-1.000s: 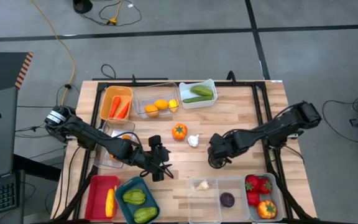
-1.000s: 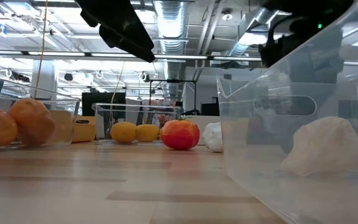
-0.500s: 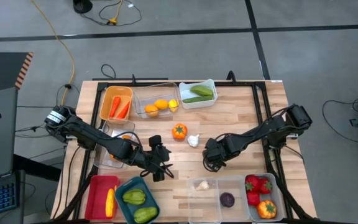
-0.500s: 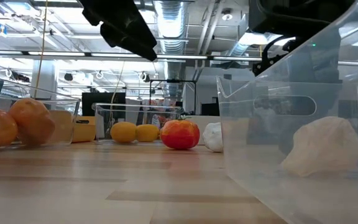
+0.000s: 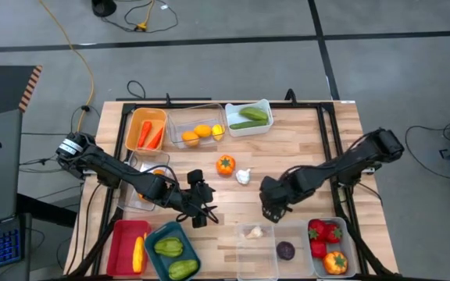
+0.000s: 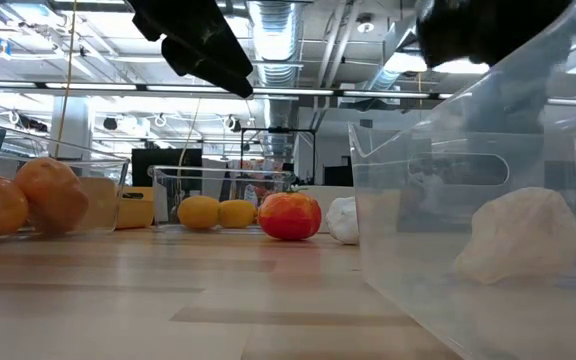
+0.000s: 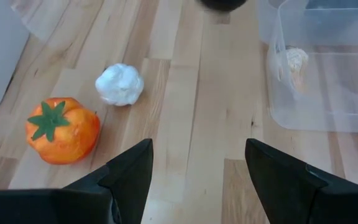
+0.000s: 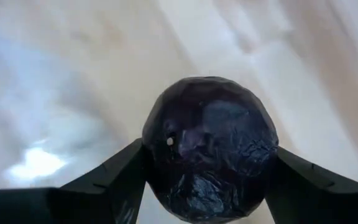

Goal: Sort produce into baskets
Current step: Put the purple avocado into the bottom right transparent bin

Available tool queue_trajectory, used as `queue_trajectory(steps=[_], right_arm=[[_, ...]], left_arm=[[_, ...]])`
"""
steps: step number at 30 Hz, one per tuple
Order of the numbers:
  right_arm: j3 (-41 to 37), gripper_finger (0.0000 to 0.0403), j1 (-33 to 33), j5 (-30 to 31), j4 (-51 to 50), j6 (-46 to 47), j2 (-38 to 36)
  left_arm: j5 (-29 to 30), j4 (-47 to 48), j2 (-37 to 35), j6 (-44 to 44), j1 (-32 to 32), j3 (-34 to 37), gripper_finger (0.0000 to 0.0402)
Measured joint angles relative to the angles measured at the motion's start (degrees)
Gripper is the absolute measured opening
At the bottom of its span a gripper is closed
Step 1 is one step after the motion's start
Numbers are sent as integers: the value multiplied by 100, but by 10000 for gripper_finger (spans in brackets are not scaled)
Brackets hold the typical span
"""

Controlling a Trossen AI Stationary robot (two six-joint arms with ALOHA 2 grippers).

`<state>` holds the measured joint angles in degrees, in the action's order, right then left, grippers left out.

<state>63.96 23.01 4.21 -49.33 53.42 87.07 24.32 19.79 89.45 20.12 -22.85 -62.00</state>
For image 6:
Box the orange citrus fruit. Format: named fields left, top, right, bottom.
left=176, top=195, right=221, bottom=231

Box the round yellow citrus fruit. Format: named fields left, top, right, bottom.
left=218, top=199, right=258, bottom=230

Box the orange tomato green calyx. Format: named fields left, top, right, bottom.
left=257, top=189, right=323, bottom=242

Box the small beige garlic bulb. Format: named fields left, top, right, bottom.
left=455, top=186, right=576, bottom=286

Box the brown bread loaf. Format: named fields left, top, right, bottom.
left=13, top=157, right=90, bottom=234

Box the white garlic bulb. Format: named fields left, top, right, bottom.
left=325, top=196, right=360, bottom=246

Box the black room monitor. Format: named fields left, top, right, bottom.
left=131, top=148, right=203, bottom=189

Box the clear plastic bin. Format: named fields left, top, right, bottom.
left=147, top=165, right=297, bottom=234
left=347, top=0, right=576, bottom=360
left=0, top=117, right=130, bottom=246

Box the orange plastic basket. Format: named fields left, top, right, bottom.
left=115, top=186, right=155, bottom=230

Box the silver slanted ventilation duct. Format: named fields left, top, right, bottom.
left=367, top=19, right=449, bottom=92

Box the silver round ventilation duct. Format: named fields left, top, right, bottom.
left=245, top=0, right=303, bottom=91

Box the long ceiling light rail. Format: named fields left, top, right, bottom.
left=0, top=79, right=576, bottom=107

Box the yellow hanging cord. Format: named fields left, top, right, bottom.
left=53, top=0, right=79, bottom=160

